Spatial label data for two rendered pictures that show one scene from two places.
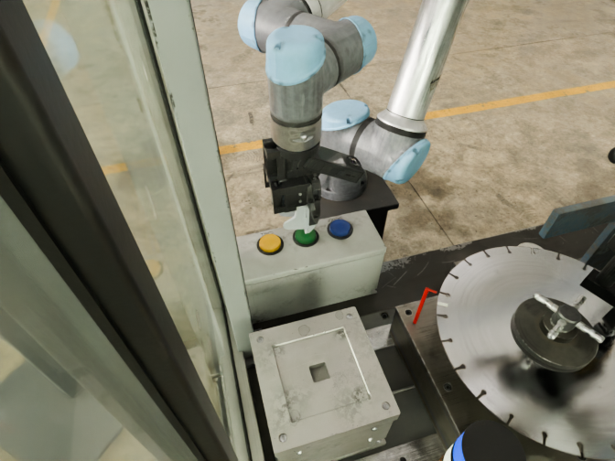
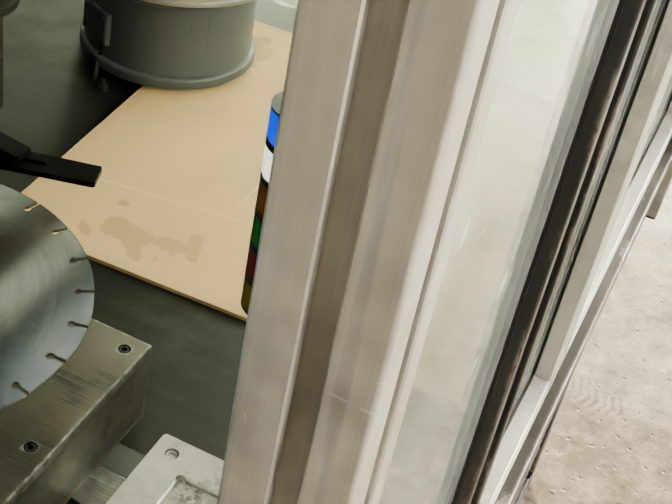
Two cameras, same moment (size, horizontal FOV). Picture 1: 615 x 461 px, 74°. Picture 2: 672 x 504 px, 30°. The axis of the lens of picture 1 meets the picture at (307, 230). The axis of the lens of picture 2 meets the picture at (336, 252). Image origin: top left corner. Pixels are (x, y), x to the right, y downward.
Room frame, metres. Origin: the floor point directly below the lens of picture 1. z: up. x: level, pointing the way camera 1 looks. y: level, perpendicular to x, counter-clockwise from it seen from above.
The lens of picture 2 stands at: (0.70, 0.33, 1.63)
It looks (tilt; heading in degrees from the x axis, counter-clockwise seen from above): 38 degrees down; 214
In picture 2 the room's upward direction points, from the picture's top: 12 degrees clockwise
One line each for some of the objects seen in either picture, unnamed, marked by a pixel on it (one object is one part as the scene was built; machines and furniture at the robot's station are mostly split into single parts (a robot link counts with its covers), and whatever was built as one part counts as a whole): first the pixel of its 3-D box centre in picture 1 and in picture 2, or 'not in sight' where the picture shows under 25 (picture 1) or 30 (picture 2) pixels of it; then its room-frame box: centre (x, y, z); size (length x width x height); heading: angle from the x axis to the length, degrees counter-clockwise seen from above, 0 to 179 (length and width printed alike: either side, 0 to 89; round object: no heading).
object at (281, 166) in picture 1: (293, 171); not in sight; (0.52, 0.02, 1.07); 0.09 x 0.08 x 0.12; 106
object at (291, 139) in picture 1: (296, 128); not in sight; (0.52, 0.02, 1.15); 0.08 x 0.08 x 0.05
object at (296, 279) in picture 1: (307, 266); not in sight; (0.51, 0.00, 0.82); 0.28 x 0.11 x 0.15; 106
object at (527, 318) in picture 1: (556, 328); not in sight; (0.29, -0.36, 0.96); 0.11 x 0.11 x 0.03
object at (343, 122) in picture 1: (345, 131); not in sight; (0.86, -0.09, 0.91); 0.13 x 0.12 x 0.14; 51
